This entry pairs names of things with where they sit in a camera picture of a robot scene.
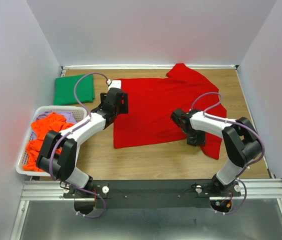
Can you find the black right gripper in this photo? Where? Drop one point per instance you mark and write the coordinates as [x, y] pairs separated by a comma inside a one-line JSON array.
[[201, 139]]

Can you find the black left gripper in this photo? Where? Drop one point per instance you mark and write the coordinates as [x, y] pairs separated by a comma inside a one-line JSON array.
[[124, 107]]

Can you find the red t shirt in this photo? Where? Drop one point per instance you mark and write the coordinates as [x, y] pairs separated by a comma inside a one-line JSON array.
[[151, 101]]

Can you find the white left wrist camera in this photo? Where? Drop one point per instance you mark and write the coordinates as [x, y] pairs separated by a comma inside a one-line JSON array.
[[114, 84]]

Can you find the orange t shirt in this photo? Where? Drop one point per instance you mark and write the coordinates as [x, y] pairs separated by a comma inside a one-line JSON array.
[[53, 122]]

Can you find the aluminium frame rail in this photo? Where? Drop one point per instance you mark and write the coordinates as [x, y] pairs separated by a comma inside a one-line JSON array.
[[50, 211]]

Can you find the folded green t shirt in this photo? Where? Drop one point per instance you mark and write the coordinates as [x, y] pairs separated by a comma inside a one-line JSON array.
[[64, 90]]

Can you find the white plastic laundry basket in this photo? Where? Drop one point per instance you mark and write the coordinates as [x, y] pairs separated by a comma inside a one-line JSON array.
[[79, 113]]

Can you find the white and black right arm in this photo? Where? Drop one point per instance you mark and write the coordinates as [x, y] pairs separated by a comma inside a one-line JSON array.
[[241, 141]]

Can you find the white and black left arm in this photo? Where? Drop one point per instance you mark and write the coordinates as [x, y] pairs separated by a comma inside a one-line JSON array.
[[59, 151]]

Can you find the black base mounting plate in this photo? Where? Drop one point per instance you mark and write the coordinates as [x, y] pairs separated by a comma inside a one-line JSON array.
[[177, 193]]

